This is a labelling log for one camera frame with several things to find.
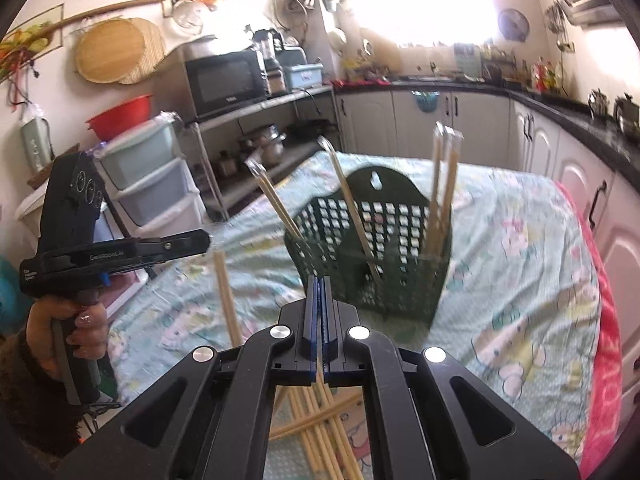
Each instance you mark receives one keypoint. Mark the steel lidded tray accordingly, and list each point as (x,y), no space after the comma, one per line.
(197,47)

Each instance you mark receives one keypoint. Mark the clear plastic lid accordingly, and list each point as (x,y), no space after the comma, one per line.
(190,12)

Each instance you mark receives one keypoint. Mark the small round wall fan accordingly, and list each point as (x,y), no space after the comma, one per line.
(514,24)

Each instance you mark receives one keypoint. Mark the stacked steel pots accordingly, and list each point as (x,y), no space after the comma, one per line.
(265,145)

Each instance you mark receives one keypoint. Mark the black frying pan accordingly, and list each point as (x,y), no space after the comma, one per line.
(312,130)

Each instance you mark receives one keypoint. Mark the black blender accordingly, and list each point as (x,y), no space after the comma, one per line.
(267,55)

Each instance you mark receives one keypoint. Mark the red plastic basin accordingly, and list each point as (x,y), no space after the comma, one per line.
(120,115)

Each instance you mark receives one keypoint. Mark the steel pot with lid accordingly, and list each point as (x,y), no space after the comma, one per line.
(627,115)

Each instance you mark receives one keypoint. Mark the black kitchen countertop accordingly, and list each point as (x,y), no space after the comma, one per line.
(590,120)

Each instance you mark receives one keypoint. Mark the blue plastic box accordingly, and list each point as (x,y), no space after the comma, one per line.
(302,77)

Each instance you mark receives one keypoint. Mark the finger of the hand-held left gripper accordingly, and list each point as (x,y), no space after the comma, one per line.
(180,246)

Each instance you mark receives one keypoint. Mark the kitchen window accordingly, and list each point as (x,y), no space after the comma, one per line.
(425,5)

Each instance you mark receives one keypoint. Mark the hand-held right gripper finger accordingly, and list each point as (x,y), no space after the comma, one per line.
(323,310)
(313,320)

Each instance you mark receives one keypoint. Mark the wall socket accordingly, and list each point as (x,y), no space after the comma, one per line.
(566,46)

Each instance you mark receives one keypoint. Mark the long wooden rolling pin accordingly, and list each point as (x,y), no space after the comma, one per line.
(110,8)

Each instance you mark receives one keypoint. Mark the pink towel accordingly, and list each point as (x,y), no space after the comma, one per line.
(607,350)

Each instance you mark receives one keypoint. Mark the wall mounted utensil caddy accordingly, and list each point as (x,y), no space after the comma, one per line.
(334,1)

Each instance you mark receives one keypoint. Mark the person's left hand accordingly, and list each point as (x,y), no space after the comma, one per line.
(87,330)

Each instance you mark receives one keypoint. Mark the round bamboo board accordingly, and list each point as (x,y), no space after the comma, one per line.
(107,50)

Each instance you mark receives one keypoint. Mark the dark green utensil basket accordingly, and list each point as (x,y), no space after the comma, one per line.
(400,187)

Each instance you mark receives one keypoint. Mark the cooking oil bottles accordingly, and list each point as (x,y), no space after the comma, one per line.
(547,75)

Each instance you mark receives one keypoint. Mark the teal knife holder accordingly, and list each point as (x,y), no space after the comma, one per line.
(466,60)

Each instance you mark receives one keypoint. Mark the small hanging kitchen tools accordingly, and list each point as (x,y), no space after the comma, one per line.
(556,22)

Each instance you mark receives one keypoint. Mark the black microwave oven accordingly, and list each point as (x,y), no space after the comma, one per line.
(225,82)

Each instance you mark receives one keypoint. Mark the cartoon printed tablecloth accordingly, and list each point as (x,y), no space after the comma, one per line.
(500,260)

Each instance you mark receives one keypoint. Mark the metal shelf rack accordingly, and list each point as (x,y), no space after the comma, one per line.
(280,100)

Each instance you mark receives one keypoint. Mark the steel kettle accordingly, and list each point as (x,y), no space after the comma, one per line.
(598,104)

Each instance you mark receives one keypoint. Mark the blue hanging bin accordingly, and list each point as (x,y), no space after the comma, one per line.
(425,102)

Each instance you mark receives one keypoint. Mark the round woven mat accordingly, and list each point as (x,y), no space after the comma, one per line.
(152,45)

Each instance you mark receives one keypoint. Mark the wooden chopstick pair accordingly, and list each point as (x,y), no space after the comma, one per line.
(272,195)
(345,190)
(436,185)
(227,300)
(450,185)

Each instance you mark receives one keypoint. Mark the person's left forearm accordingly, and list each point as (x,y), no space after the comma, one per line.
(30,410)

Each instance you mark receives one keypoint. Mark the green and blue drawer unit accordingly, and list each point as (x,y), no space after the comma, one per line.
(145,190)

